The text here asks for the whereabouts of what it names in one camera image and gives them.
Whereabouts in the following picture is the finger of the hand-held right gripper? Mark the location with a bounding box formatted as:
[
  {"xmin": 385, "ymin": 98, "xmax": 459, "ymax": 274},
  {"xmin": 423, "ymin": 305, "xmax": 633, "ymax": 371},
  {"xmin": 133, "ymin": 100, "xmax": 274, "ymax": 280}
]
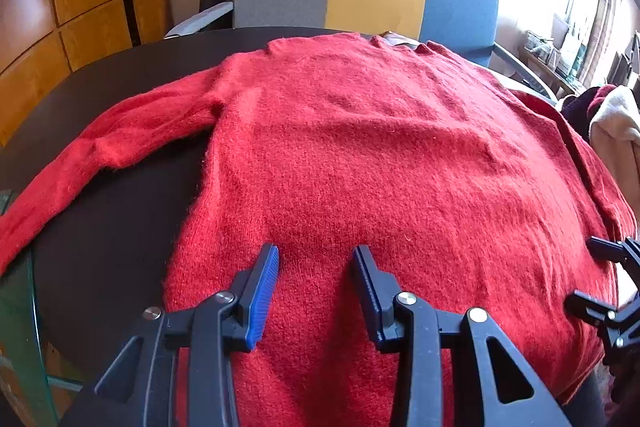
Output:
[
  {"xmin": 564, "ymin": 288, "xmax": 640, "ymax": 368},
  {"xmin": 586, "ymin": 234, "xmax": 640, "ymax": 280}
]

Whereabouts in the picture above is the red knitted sweater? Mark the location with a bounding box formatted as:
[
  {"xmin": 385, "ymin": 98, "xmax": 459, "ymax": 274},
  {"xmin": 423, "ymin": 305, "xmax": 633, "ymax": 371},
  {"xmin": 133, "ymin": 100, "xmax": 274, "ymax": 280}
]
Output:
[{"xmin": 0, "ymin": 32, "xmax": 638, "ymax": 427}]

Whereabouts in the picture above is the green glass table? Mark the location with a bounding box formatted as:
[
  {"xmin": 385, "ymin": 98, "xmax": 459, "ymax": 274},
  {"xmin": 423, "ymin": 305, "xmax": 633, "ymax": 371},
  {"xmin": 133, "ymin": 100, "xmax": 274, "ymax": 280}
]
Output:
[{"xmin": 0, "ymin": 189, "xmax": 83, "ymax": 427}]

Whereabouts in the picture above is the dark maroon cloth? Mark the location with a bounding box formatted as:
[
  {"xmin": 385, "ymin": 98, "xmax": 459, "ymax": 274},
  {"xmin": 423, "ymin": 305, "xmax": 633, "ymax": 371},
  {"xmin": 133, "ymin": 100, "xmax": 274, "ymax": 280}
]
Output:
[{"xmin": 560, "ymin": 84, "xmax": 618, "ymax": 142}]

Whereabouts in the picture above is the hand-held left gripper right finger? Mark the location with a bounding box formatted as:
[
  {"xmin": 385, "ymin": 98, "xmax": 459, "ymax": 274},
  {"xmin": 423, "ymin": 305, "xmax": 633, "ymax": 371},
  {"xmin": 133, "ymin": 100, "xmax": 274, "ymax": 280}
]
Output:
[{"xmin": 348, "ymin": 246, "xmax": 573, "ymax": 427}]

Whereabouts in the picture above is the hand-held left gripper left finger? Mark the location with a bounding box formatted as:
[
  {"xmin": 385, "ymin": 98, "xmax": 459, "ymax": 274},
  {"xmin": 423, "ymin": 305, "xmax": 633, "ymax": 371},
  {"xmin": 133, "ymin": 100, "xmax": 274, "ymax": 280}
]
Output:
[{"xmin": 60, "ymin": 243, "xmax": 281, "ymax": 427}]

